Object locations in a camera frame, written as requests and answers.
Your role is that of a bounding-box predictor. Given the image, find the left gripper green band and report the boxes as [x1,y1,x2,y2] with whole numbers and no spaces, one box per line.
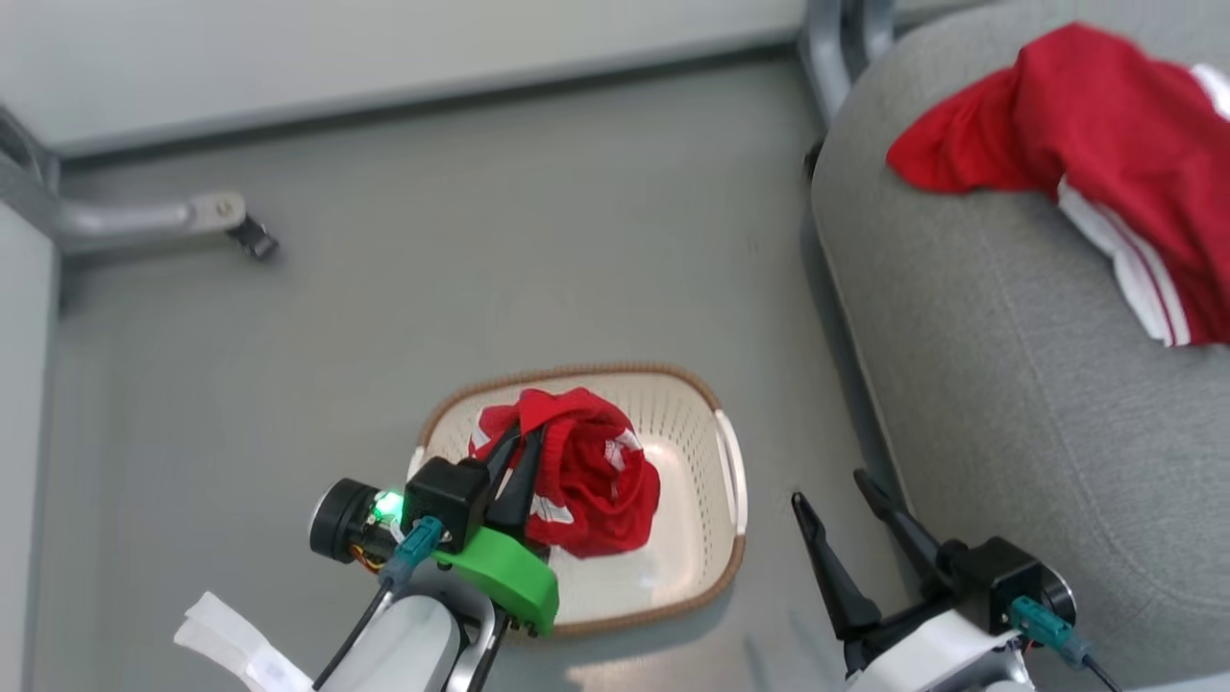
[309,423,560,637]

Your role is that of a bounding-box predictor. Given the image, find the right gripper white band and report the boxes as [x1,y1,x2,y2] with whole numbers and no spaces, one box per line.
[791,470,1077,692]

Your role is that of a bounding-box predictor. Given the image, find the red shorts white patches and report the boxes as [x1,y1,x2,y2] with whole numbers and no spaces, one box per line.
[469,387,662,560]

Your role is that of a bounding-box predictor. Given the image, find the red jersey white striped hem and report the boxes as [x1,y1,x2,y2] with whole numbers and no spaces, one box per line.
[886,22,1230,347]

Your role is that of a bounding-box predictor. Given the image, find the grey fabric sofa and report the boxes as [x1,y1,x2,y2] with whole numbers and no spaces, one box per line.
[810,0,1230,692]

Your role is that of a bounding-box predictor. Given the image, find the white woven laundry basket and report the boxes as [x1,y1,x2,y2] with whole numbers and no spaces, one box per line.
[408,362,749,637]

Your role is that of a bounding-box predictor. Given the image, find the white paper label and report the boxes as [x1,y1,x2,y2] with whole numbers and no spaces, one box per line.
[174,591,314,692]

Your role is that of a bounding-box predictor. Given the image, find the black caster wheel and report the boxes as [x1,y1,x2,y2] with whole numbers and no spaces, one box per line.
[229,216,281,262]

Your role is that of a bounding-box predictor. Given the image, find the grey metal partition foot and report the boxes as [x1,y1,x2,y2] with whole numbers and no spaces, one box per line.
[0,104,247,257]

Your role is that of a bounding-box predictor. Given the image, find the left arm cable teal plug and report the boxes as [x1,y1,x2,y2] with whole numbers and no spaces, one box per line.
[312,516,445,692]

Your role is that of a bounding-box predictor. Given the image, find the arm cable teal plug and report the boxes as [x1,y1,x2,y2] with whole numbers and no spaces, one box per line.
[312,516,445,692]
[1009,596,1122,692]

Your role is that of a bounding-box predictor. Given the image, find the right arm cable teal plug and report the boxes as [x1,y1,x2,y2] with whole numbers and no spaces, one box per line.
[1009,596,1122,692]

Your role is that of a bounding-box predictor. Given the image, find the grey metal floor rail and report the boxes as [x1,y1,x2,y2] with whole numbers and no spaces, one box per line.
[48,37,810,161]

